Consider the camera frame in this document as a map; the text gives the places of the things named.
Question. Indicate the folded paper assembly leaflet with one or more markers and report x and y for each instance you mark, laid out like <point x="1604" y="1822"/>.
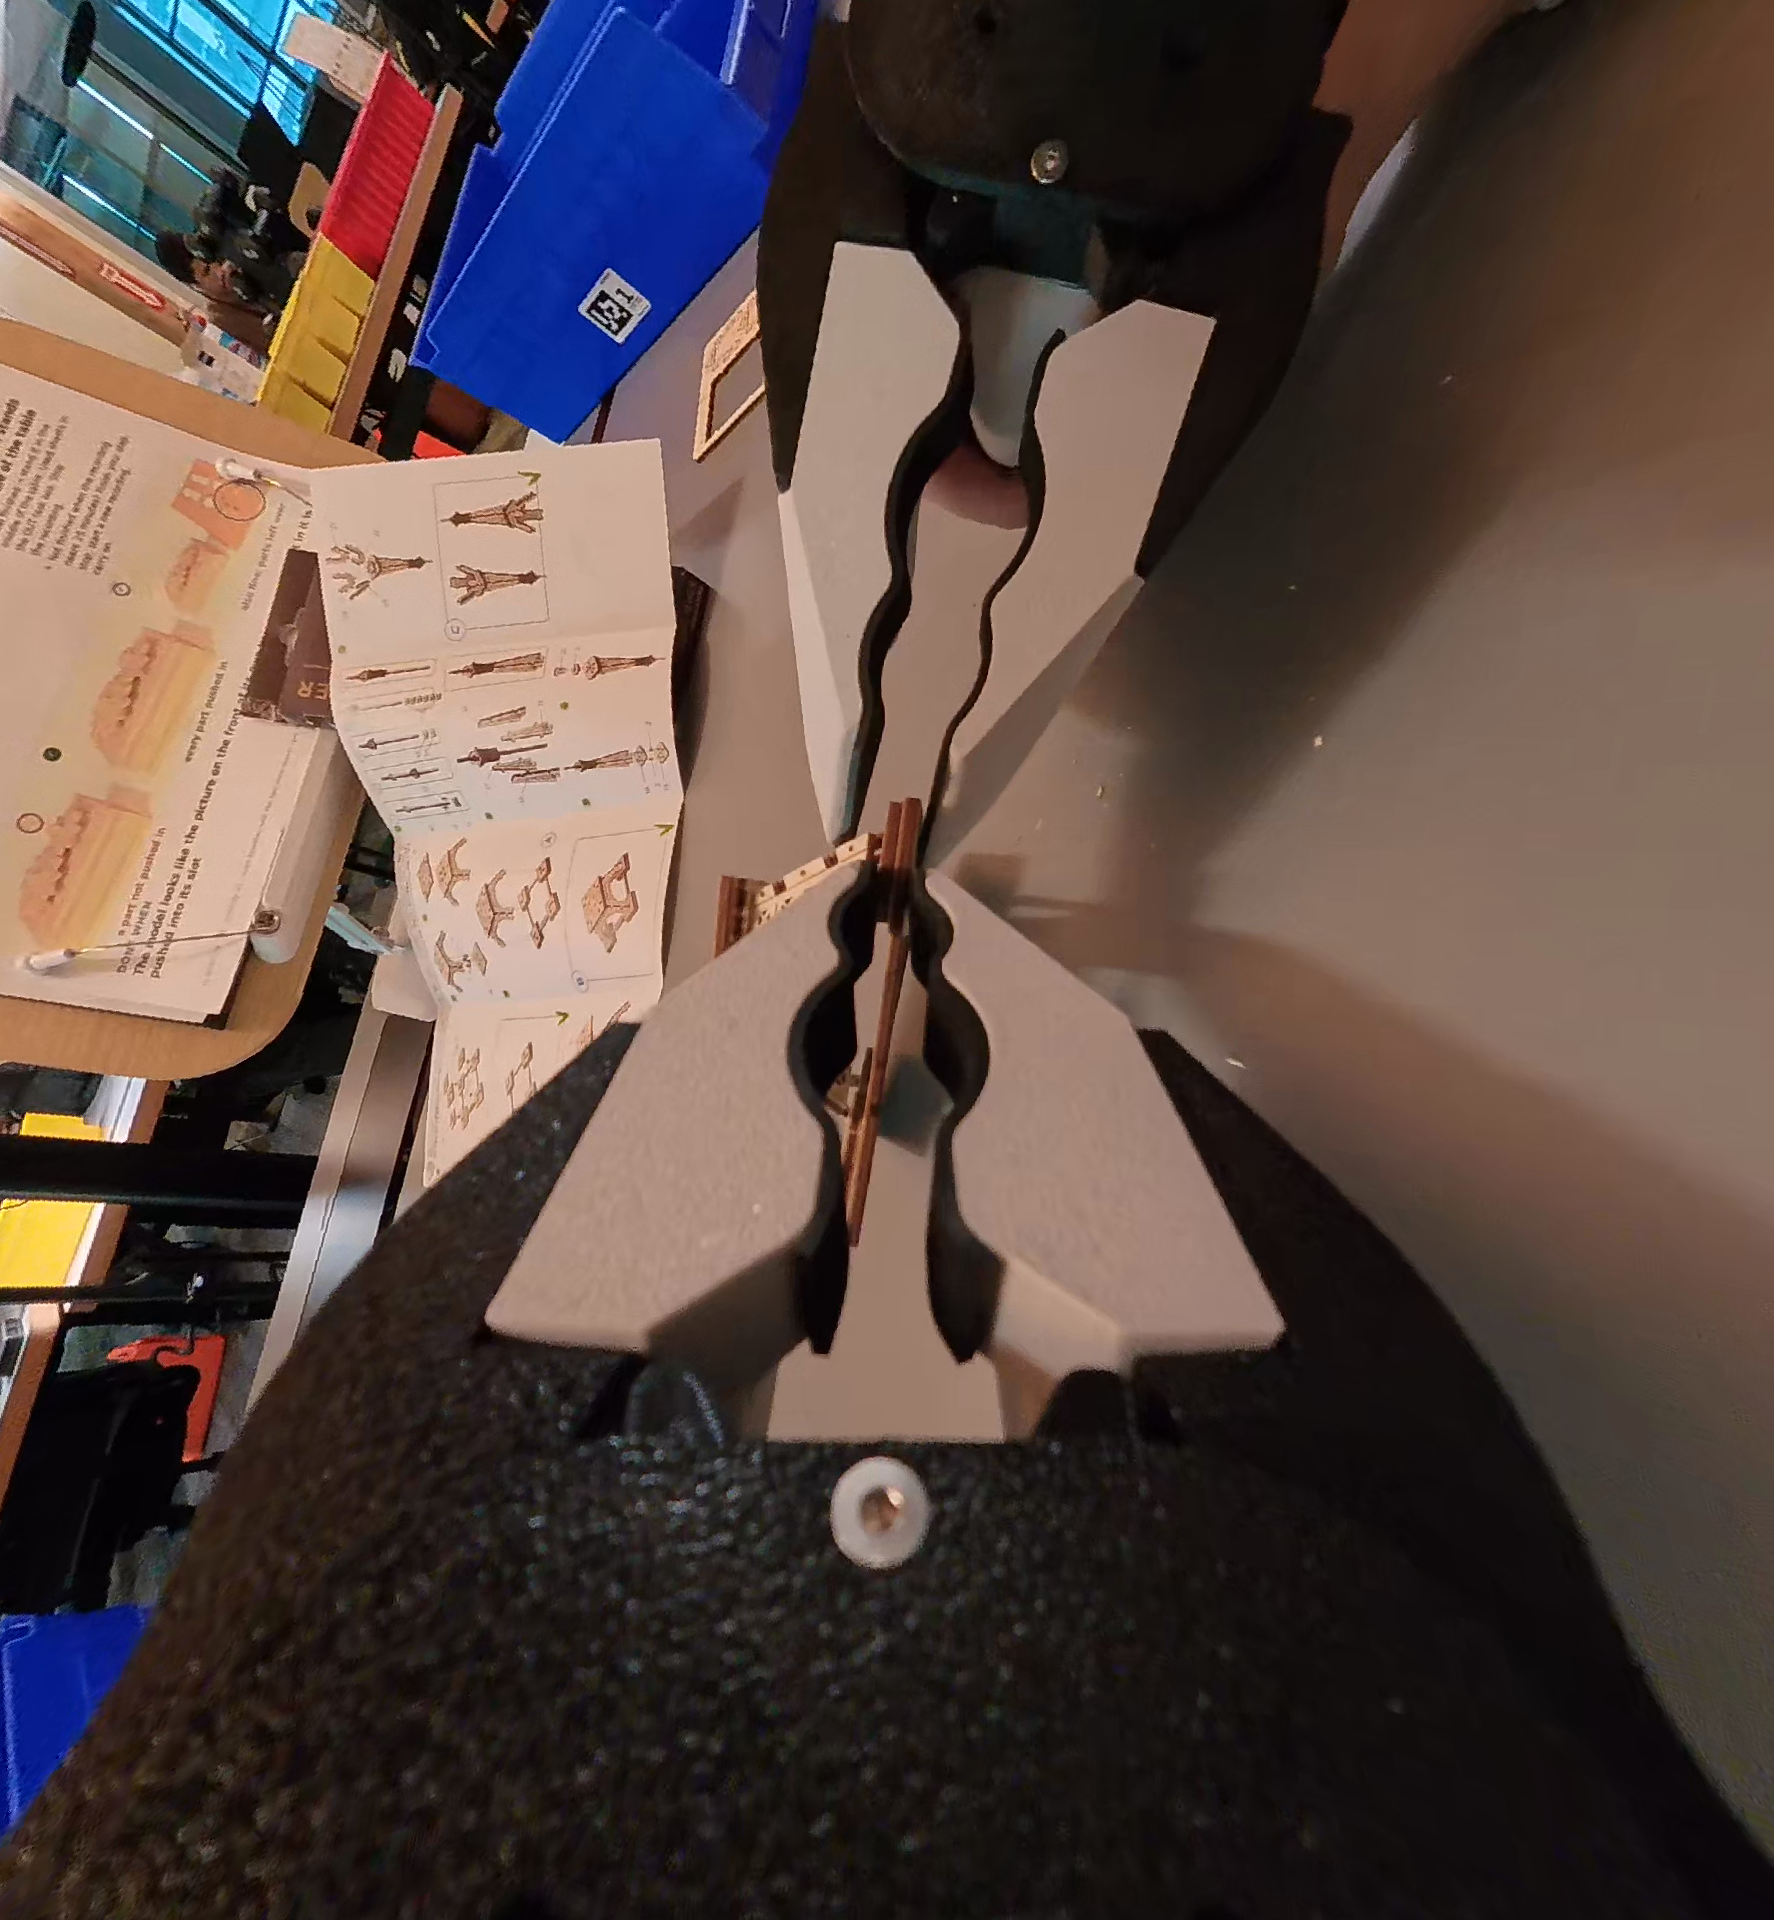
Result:
<point x="529" y="721"/>

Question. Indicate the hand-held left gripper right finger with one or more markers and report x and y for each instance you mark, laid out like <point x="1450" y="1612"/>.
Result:
<point x="1126" y="1202"/>

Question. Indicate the open instruction book on stand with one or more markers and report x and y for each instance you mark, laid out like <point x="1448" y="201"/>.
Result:
<point x="108" y="1035"/>

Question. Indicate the grey desk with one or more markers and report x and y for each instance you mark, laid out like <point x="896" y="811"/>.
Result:
<point x="1428" y="752"/>

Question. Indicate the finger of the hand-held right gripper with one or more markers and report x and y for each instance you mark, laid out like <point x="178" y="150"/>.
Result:
<point x="842" y="495"/>
<point x="1113" y="450"/>

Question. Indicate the row of yellow bins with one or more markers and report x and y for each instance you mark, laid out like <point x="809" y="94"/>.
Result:
<point x="320" y="330"/>

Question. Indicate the blue storage crate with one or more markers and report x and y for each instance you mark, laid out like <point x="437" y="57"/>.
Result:
<point x="31" y="1724"/>

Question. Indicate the dark brown card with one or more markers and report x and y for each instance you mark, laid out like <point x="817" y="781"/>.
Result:
<point x="286" y="645"/>

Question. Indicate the printed instruction sheet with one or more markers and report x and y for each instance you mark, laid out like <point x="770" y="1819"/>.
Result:
<point x="62" y="599"/>

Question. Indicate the person's right hand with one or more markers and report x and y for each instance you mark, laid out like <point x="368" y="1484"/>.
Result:
<point x="991" y="484"/>

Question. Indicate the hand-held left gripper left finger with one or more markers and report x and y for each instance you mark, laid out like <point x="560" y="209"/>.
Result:
<point x="646" y="1202"/>

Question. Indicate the blue plastic bin with tag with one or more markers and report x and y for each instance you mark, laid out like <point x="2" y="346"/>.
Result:
<point x="588" y="226"/>

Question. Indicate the wooden tower base model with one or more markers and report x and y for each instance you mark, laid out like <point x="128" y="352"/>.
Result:
<point x="900" y="856"/>

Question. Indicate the row of red bins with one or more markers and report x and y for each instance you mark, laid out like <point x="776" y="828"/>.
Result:
<point x="376" y="167"/>

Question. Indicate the laser-cut wooden puzzle sheet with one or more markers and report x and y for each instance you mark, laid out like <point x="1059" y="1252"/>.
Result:
<point x="709" y="405"/>

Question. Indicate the black stand pole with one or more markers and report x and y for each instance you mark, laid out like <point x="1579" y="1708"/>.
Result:
<point x="108" y="1169"/>

